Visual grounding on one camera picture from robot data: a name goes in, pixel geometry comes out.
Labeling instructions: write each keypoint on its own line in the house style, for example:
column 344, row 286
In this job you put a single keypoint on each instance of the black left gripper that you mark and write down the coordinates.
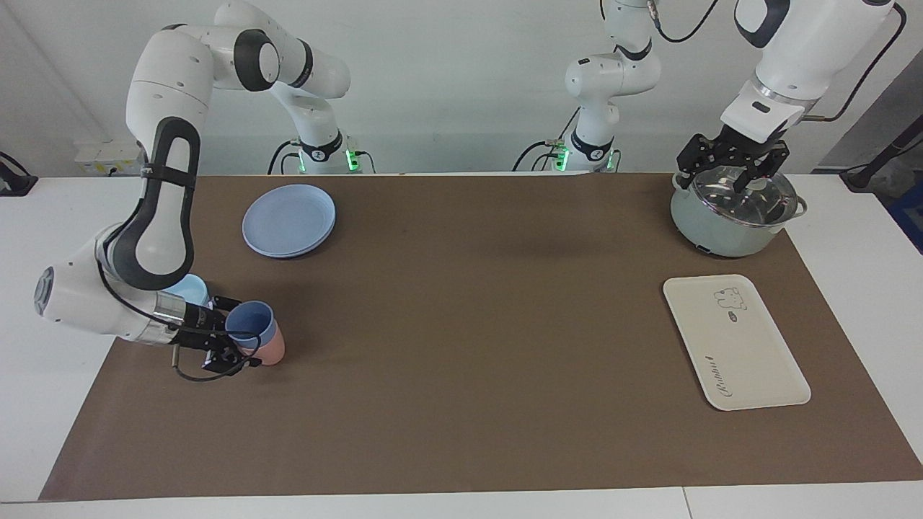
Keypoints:
column 746, row 144

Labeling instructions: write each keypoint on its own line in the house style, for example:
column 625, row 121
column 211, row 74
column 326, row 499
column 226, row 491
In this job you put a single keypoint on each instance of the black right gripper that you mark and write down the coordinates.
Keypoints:
column 205, row 328

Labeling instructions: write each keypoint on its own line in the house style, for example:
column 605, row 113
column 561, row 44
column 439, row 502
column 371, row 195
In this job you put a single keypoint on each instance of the blue ribbed cup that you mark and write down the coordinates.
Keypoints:
column 251, row 321

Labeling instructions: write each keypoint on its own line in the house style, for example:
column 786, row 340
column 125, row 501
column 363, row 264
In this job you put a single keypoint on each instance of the pink cup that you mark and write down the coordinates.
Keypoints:
column 272, row 353

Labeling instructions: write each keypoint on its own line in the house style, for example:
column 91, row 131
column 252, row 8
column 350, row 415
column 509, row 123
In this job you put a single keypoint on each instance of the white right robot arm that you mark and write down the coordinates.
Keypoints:
column 162, row 216

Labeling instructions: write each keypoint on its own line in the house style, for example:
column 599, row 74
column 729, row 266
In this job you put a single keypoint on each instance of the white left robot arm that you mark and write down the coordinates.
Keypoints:
column 815, row 43

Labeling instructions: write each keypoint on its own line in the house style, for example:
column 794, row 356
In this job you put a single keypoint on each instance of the cream rectangular rabbit tray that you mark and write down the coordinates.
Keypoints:
column 735, row 346

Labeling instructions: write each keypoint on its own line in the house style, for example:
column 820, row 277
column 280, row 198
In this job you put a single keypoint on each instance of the glass pot lid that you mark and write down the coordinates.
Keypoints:
column 725, row 198

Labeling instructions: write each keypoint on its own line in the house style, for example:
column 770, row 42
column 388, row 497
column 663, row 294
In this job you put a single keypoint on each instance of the light blue bowl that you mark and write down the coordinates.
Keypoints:
column 191, row 288

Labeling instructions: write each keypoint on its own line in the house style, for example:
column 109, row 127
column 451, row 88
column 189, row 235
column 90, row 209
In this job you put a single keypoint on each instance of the pale green cooking pot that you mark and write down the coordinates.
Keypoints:
column 714, row 232

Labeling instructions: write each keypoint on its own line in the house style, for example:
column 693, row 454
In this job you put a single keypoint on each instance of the blue round plate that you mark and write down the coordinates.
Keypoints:
column 288, row 220

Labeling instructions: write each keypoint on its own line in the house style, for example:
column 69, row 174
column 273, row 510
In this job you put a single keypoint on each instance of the black stand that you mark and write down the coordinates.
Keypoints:
column 876, row 162

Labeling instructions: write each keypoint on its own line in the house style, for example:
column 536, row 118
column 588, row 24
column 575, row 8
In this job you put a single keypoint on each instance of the blue box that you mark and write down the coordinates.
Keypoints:
column 910, row 216

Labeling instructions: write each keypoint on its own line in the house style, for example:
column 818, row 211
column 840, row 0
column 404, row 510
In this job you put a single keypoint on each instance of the white power strip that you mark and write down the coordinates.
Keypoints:
column 108, row 155

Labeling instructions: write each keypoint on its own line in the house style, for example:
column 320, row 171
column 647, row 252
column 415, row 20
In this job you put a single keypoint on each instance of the brown table mat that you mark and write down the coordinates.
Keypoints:
column 469, row 324

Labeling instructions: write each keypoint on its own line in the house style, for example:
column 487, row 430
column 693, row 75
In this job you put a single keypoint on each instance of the black clamp bracket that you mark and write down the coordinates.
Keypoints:
column 14, row 182

